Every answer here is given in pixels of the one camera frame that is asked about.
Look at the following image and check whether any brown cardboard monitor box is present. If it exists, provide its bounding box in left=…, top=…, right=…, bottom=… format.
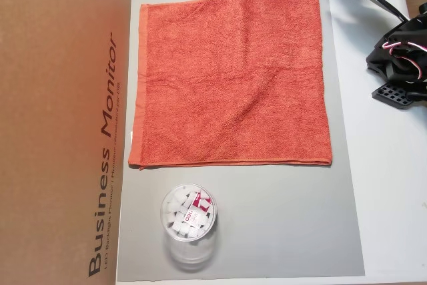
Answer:
left=0, top=0, right=133, bottom=285

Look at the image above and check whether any grey plastic mat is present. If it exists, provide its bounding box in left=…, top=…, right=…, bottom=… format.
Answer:
left=115, top=0, right=366, bottom=282

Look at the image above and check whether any red white label card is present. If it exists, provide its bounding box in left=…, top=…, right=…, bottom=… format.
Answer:
left=181, top=191, right=214, bottom=226

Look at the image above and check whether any orange terry towel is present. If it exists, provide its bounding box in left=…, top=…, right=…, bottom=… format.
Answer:
left=127, top=0, right=334, bottom=171

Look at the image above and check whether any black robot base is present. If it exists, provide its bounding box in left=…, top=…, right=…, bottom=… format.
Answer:
left=370, top=81, right=427, bottom=111

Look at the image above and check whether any clear jar of white cubes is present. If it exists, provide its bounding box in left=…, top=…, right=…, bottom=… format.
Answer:
left=159, top=183, right=220, bottom=271

